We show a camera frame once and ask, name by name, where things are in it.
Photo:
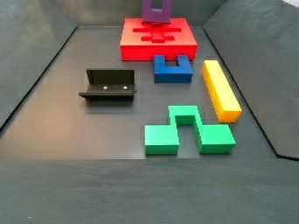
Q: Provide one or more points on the purple U-shaped block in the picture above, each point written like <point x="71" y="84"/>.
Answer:
<point x="158" y="15"/>

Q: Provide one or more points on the red board with cutouts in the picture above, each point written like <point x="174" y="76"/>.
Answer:
<point x="146" y="39"/>

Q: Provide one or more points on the blue U-shaped block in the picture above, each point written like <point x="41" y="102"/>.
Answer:
<point x="172" y="74"/>

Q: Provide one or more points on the green stepped block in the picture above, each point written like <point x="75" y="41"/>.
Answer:
<point x="214" y="137"/>

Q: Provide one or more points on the yellow long bar block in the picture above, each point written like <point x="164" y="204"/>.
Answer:
<point x="222" y="95"/>

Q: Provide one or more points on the black fixture bracket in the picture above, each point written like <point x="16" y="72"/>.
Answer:
<point x="110" y="84"/>

